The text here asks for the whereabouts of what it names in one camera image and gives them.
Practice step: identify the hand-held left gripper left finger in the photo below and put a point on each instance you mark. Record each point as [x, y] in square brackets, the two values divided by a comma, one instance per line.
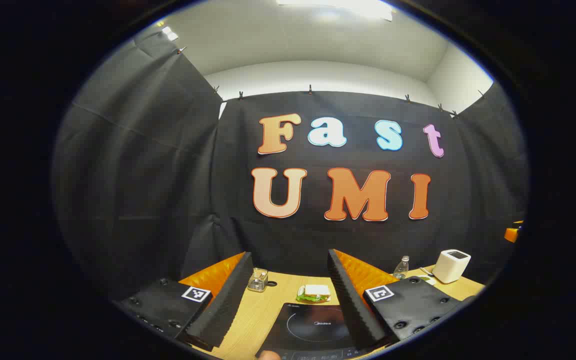
[228, 300]

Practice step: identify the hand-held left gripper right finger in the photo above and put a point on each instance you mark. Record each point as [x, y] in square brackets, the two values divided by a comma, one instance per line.
[350, 305]

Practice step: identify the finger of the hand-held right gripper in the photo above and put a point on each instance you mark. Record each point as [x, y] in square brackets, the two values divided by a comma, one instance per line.
[512, 233]

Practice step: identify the black induction cooktop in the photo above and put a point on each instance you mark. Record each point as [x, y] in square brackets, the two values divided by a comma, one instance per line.
[308, 325]

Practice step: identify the small white plate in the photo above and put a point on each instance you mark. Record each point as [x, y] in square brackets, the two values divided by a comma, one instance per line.
[299, 293]

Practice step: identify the clear plastic water bottle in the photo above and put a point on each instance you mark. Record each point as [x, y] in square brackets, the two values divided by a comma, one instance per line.
[401, 269]

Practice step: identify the white box-shaped container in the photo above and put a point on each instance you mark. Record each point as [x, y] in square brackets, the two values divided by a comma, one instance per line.
[450, 267]

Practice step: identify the white tray with seeds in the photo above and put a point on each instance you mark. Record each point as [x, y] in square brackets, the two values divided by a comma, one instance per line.
[425, 278]

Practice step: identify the black backdrop cloth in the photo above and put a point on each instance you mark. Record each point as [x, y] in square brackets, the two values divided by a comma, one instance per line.
[168, 175]

